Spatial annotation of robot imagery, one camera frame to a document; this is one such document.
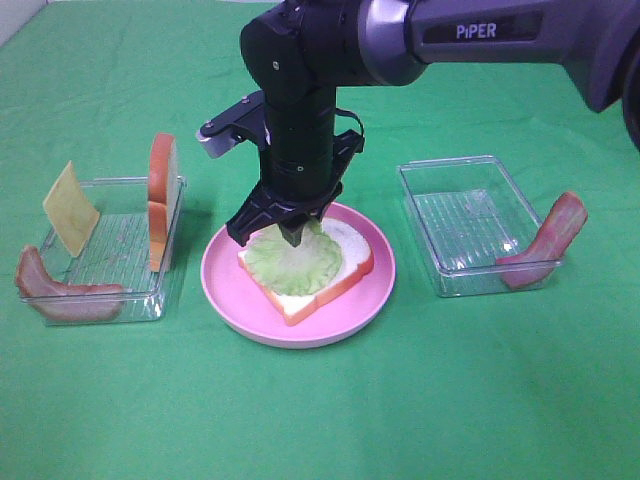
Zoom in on green table cloth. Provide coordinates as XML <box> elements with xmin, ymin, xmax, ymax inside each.
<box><xmin>1</xmin><ymin>1</ymin><xmax>639</xmax><ymax>479</ymax></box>

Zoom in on yellow cheese slice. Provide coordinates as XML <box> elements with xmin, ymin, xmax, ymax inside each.
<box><xmin>42</xmin><ymin>161</ymin><xmax>100</xmax><ymax>258</ymax></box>

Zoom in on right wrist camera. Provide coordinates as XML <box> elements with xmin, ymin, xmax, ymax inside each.
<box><xmin>196</xmin><ymin>90</ymin><xmax>270</xmax><ymax>160</ymax></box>

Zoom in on clear left plastic container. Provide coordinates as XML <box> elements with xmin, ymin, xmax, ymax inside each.
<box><xmin>39</xmin><ymin>175</ymin><xmax>187</xmax><ymax>326</ymax></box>

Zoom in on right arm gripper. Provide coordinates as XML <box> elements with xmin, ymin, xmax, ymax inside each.
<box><xmin>226</xmin><ymin>87</ymin><xmax>364</xmax><ymax>248</ymax></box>

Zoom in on green lettuce leaf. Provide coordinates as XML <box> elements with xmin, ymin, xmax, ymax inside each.
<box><xmin>243</xmin><ymin>220</ymin><xmax>342</xmax><ymax>296</ymax></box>

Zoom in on bread slice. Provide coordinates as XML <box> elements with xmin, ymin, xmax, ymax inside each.
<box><xmin>237</xmin><ymin>218</ymin><xmax>374</xmax><ymax>326</ymax></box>
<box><xmin>147</xmin><ymin>132</ymin><xmax>178</xmax><ymax>272</ymax></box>

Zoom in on bacon strip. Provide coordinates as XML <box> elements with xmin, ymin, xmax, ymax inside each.
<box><xmin>496</xmin><ymin>191</ymin><xmax>588</xmax><ymax>289</ymax></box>
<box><xmin>15</xmin><ymin>245</ymin><xmax>125</xmax><ymax>323</ymax></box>

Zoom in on pink round plate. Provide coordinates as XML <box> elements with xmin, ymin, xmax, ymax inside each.
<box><xmin>200</xmin><ymin>202</ymin><xmax>396</xmax><ymax>349</ymax></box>

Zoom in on clear plastic container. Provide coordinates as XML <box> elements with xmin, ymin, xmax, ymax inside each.
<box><xmin>397</xmin><ymin>155</ymin><xmax>563</xmax><ymax>297</ymax></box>
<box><xmin>39</xmin><ymin>175</ymin><xmax>187</xmax><ymax>326</ymax></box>

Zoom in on clear right plastic container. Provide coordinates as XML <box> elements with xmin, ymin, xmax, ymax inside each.
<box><xmin>397</xmin><ymin>155</ymin><xmax>563</xmax><ymax>297</ymax></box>

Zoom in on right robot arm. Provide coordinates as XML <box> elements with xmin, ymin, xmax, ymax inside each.
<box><xmin>227</xmin><ymin>1</ymin><xmax>639</xmax><ymax>245</ymax></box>

